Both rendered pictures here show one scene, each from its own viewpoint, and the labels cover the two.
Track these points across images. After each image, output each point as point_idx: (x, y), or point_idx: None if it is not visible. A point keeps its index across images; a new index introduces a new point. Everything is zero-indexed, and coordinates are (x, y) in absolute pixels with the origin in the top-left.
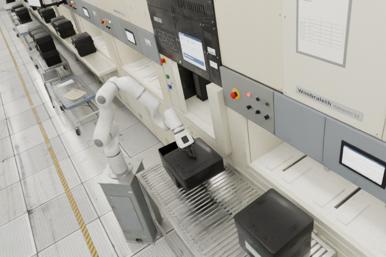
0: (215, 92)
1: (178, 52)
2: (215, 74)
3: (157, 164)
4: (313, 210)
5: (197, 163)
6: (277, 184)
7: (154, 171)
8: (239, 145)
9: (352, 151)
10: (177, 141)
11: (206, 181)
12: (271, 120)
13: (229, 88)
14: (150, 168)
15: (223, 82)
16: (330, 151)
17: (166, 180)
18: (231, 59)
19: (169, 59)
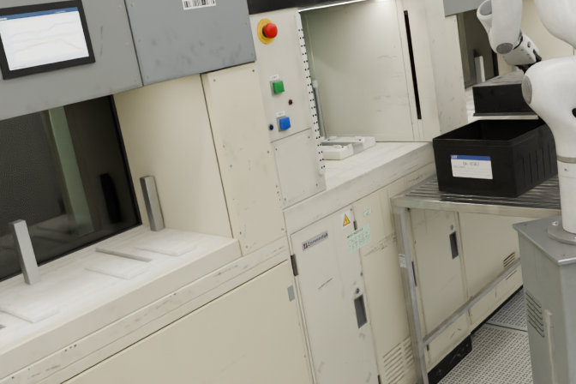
0: None
1: None
2: None
3: (518, 203)
4: None
5: None
6: None
7: (541, 199)
8: (455, 95)
9: None
10: (533, 43)
11: (419, 329)
12: None
13: None
14: (540, 205)
15: None
16: None
17: (555, 183)
18: None
19: (288, 15)
